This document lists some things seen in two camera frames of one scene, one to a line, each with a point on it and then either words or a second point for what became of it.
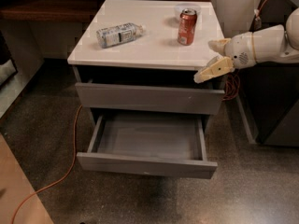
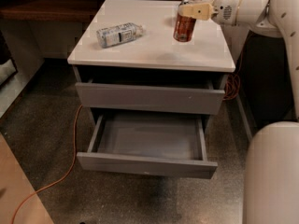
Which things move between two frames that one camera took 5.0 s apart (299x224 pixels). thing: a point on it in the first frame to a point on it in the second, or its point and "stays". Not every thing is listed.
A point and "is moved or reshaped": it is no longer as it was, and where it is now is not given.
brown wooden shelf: [63, 6] stays
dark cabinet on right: [268, 94] stays
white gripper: [239, 51] to [224, 12]
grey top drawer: [171, 99] stays
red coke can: [187, 26] is moved or reshaped
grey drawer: [160, 144] stays
